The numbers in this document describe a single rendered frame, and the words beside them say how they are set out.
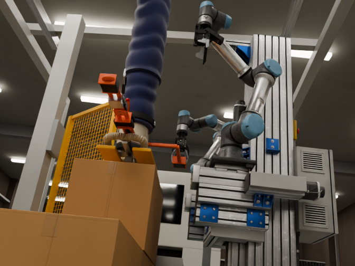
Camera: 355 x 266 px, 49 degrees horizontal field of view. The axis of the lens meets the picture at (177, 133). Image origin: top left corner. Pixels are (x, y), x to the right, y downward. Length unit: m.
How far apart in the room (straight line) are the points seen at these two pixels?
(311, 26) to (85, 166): 4.32
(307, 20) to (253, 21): 0.70
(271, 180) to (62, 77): 2.53
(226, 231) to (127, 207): 0.53
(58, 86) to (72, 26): 0.72
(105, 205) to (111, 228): 0.66
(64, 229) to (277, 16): 4.65
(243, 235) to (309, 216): 0.37
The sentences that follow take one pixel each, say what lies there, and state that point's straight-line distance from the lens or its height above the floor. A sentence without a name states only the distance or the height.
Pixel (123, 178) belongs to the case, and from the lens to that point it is 1.87.
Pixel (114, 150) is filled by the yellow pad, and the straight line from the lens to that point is 2.08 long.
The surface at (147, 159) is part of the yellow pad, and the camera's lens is 2.13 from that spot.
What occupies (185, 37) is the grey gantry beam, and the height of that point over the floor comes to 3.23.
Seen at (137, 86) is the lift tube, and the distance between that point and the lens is 2.29.
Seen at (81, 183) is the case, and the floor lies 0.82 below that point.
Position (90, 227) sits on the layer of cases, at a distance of 1.20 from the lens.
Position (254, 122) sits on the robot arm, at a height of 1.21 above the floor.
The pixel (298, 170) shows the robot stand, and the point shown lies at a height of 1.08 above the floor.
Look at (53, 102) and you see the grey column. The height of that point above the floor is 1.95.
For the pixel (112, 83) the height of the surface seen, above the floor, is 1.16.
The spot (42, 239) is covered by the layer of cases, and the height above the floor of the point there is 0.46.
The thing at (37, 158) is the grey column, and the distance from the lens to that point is 3.55.
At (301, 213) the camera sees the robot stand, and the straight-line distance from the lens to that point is 2.16.
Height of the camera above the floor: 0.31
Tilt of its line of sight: 25 degrees up
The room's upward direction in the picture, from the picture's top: 6 degrees clockwise
